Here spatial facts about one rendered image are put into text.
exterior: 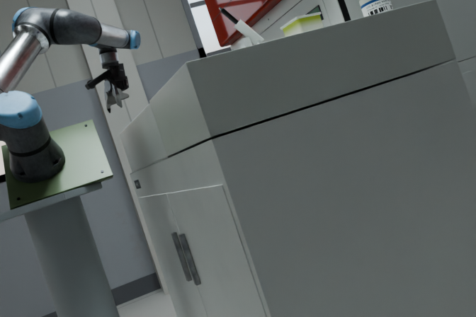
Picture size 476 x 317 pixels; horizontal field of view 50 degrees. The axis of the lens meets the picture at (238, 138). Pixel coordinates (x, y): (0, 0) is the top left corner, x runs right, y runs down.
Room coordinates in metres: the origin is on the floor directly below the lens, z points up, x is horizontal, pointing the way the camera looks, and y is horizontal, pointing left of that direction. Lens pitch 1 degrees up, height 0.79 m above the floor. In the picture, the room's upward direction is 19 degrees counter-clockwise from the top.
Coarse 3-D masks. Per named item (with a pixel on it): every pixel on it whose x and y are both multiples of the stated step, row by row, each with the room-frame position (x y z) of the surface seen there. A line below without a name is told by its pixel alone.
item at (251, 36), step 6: (240, 24) 1.31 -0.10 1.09; (240, 30) 1.33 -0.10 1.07; (246, 30) 1.32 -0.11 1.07; (252, 30) 1.32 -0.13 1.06; (246, 36) 1.33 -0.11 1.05; (252, 36) 1.32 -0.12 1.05; (258, 36) 1.32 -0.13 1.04; (240, 42) 1.33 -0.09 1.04; (246, 42) 1.31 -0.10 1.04; (258, 42) 1.33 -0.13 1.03
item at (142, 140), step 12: (144, 108) 1.32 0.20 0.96; (132, 120) 1.50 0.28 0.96; (144, 120) 1.36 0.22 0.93; (132, 132) 1.55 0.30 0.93; (144, 132) 1.40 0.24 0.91; (156, 132) 1.28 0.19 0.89; (132, 144) 1.60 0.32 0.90; (144, 144) 1.45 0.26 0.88; (156, 144) 1.32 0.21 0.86; (132, 156) 1.66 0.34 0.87; (144, 156) 1.49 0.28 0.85; (156, 156) 1.36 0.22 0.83; (132, 168) 1.73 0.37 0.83
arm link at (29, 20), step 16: (16, 16) 1.63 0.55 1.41; (32, 16) 1.61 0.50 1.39; (48, 16) 1.61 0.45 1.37; (16, 32) 1.59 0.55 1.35; (32, 32) 1.58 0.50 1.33; (48, 32) 1.62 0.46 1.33; (16, 48) 1.53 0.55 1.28; (32, 48) 1.57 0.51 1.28; (48, 48) 1.65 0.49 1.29; (0, 64) 1.48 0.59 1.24; (16, 64) 1.51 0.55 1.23; (0, 80) 1.45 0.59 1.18; (16, 80) 1.50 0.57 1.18
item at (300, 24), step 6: (318, 12) 1.22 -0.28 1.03; (294, 18) 1.19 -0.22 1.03; (300, 18) 1.19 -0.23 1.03; (306, 18) 1.20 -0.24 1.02; (312, 18) 1.21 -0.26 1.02; (318, 18) 1.22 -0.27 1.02; (288, 24) 1.22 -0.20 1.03; (294, 24) 1.20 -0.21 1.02; (300, 24) 1.19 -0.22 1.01; (306, 24) 1.20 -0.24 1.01; (312, 24) 1.20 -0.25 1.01; (318, 24) 1.21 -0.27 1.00; (288, 30) 1.23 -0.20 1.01; (294, 30) 1.21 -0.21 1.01; (300, 30) 1.19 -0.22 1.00; (306, 30) 1.19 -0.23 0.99
